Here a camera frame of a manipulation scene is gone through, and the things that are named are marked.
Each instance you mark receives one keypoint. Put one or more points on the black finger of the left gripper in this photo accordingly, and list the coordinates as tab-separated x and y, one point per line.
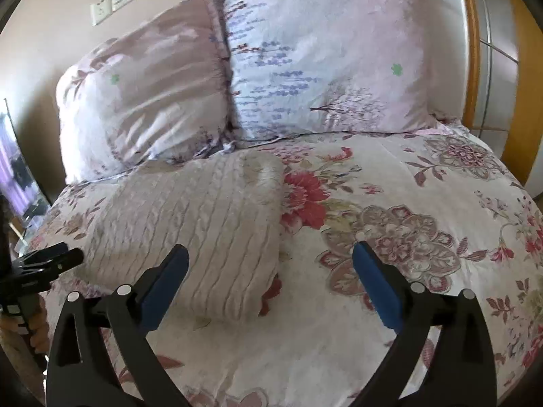
44	255
50	270

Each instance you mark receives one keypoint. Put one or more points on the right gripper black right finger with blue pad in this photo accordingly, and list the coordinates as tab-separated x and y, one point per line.
462	371

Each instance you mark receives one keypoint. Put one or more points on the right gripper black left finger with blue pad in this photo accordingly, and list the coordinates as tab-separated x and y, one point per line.
80	371

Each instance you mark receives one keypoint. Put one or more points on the beige cable-knit sweater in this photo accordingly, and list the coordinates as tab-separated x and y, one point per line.
225	210

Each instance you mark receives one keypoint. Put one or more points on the person's left hand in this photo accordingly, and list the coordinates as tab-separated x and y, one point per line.
39	329

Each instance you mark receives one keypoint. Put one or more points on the dark monitor screen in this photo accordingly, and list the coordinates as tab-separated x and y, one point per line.
18	186

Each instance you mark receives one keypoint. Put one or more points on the floral bed quilt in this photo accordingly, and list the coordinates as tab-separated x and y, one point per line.
443	209

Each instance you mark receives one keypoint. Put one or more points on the left floral pink pillow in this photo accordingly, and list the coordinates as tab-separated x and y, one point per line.
158	92

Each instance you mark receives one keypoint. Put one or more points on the floral pink pillow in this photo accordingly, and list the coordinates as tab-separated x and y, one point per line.
158	92
313	66

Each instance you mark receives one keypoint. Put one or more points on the right floral pink pillow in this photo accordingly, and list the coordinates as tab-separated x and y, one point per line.
313	66

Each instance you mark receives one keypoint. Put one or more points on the wooden headboard frame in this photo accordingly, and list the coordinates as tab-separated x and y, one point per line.
487	71

